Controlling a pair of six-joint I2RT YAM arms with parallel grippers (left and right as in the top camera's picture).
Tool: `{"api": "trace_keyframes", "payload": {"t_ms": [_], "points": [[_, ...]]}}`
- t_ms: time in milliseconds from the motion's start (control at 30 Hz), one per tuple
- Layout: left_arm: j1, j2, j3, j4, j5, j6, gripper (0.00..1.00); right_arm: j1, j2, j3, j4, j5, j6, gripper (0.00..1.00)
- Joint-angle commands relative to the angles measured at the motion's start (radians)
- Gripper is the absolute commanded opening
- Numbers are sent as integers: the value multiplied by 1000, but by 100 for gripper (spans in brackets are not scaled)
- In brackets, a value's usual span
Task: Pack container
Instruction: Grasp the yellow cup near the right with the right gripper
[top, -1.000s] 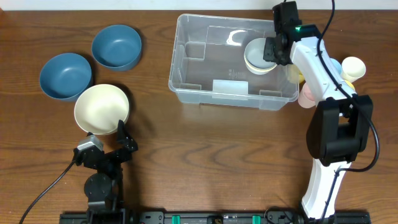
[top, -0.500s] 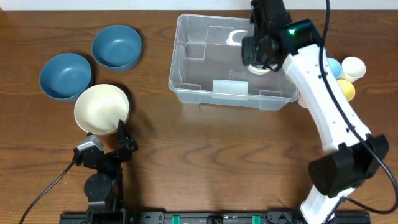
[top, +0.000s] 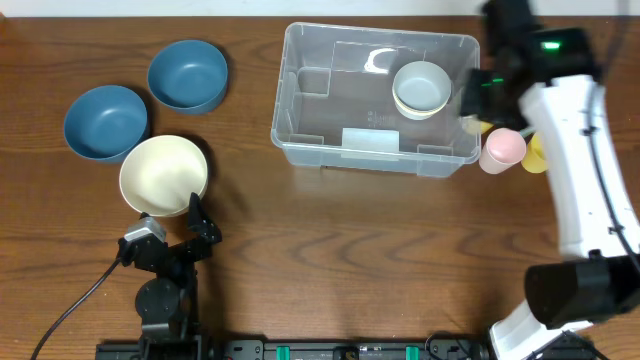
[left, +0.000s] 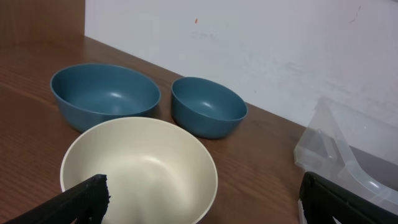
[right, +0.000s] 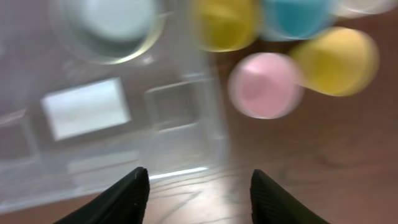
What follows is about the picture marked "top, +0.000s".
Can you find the yellow small bowl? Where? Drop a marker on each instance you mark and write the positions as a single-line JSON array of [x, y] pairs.
[[417, 109]]

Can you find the yellow cup front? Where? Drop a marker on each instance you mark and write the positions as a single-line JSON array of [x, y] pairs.
[[534, 160]]

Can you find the dark blue bowl far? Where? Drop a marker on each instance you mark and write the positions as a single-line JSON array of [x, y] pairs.
[[189, 76]]

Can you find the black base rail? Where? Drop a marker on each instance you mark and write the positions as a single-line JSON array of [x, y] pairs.
[[204, 348]]

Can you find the light blue cup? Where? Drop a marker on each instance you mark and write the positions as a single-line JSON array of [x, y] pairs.
[[527, 132]]

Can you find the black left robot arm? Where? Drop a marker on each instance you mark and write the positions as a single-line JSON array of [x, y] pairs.
[[167, 304]]

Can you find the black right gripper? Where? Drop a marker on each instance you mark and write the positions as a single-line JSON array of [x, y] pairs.
[[480, 103]]

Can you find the cream bowl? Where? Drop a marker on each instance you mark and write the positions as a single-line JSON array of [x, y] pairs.
[[160, 175]]

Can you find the white small bowl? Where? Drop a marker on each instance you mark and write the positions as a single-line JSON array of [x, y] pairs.
[[417, 118]]

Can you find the dark blue bowl near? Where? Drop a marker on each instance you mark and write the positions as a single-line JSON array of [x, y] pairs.
[[106, 123]]

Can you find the light grey small bowl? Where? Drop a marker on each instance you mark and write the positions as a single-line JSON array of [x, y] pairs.
[[422, 85]]

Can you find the clear plastic storage container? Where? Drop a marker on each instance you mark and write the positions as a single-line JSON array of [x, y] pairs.
[[334, 104]]

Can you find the pink cup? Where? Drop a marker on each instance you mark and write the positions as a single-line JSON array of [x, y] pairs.
[[503, 149]]

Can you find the yellow cup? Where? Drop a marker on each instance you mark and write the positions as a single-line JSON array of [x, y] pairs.
[[534, 160], [480, 126]]

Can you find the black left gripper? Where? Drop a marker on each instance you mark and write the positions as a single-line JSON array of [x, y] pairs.
[[206, 234]]

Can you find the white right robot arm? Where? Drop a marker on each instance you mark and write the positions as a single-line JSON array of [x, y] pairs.
[[598, 277]]

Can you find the yellow cup near container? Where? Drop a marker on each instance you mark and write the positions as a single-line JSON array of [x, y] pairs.
[[480, 126]]

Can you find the dark blue bowl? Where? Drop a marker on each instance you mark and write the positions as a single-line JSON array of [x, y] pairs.
[[189, 76], [106, 123]]

